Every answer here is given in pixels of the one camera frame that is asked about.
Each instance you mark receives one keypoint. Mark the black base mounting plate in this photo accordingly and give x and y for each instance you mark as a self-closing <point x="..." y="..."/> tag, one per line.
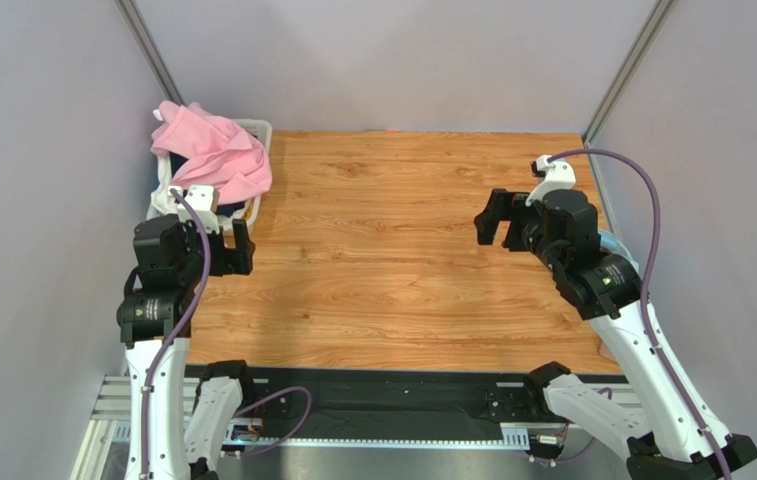
<point x="351" y="404"/>

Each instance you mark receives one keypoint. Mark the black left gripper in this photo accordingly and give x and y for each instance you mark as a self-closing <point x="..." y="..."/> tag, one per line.
<point x="242" y="254"/>

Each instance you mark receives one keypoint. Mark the white plastic laundry basket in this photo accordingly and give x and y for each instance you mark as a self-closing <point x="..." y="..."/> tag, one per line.
<point x="194" y="149"/>

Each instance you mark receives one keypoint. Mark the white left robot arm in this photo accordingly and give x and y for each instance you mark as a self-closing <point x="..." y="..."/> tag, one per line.
<point x="152" y="373"/>

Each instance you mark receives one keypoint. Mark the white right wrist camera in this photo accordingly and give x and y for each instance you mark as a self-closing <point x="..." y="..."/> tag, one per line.
<point x="553" y="175"/>

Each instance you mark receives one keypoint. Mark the white t shirt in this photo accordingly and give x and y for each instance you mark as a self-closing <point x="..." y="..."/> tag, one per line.
<point x="163" y="138"/>

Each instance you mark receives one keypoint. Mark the aluminium frame rail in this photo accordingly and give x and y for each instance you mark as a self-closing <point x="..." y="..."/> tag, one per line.
<point x="244" y="438"/>

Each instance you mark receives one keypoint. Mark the navy blue t shirt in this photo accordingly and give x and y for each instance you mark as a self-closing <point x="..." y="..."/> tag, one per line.
<point x="238" y="168"/>

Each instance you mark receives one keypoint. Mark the light blue headphones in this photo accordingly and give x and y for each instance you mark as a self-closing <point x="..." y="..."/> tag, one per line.
<point x="612" y="244"/>

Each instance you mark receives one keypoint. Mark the left aluminium corner post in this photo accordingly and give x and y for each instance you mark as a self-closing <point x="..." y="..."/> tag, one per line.
<point x="137" y="26"/>

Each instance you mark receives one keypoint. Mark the aluminium corner post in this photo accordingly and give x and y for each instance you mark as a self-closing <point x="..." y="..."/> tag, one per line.
<point x="643" y="42"/>
<point x="137" y="26"/>

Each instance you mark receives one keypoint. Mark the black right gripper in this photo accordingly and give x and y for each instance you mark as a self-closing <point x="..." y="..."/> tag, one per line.
<point x="514" y="221"/>

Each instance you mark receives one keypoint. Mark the right aluminium corner post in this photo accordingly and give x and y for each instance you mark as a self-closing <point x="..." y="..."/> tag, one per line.
<point x="643" y="42"/>

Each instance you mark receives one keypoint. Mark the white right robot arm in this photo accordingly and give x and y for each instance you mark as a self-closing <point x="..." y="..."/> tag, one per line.
<point x="676" y="435"/>

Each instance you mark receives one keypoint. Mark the pink t shirt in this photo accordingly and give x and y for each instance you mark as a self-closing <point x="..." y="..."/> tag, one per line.
<point x="200" y="131"/>

